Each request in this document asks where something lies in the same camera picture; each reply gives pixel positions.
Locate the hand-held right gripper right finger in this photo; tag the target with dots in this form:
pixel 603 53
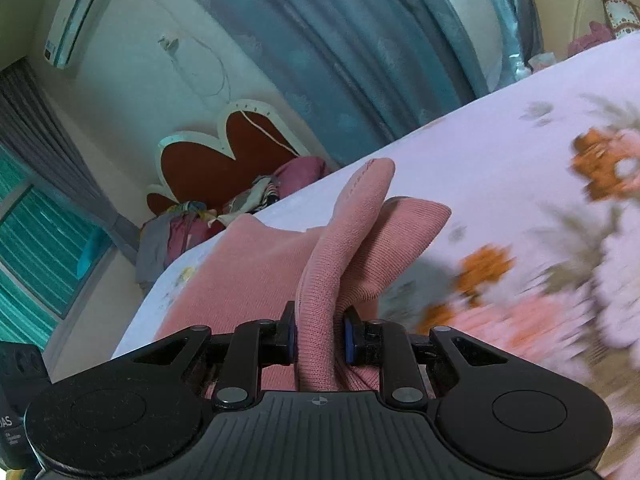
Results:
pixel 350 335

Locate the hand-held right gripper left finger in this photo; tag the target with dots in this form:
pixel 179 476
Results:
pixel 289 332

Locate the pink knit sweater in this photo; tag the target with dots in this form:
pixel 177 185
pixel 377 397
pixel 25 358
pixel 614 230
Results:
pixel 325 270

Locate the pile of clothes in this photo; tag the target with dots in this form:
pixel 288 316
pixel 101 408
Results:
pixel 170 240

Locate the teal window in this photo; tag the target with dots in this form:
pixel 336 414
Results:
pixel 30 240

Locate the red heart-shaped headboard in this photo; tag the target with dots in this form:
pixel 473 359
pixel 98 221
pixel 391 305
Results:
pixel 200 170

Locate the floral bed sheet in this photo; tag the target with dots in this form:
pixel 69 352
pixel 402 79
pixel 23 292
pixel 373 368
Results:
pixel 500 150

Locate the grey curtain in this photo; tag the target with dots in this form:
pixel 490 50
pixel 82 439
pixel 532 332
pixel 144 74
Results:
pixel 50 135

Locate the wide blue curtain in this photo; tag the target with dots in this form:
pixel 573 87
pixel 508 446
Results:
pixel 325 50

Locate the narrow blue curtain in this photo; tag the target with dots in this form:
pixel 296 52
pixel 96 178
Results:
pixel 520 25

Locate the white air conditioner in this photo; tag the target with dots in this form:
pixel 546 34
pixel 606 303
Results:
pixel 80 15

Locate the dark pink cloth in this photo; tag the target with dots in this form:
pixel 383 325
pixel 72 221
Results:
pixel 590 40

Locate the cream round headboard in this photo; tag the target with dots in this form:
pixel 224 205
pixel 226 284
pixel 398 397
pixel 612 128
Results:
pixel 565 0

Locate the patterned pillow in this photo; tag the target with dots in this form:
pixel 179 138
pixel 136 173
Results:
pixel 620 10

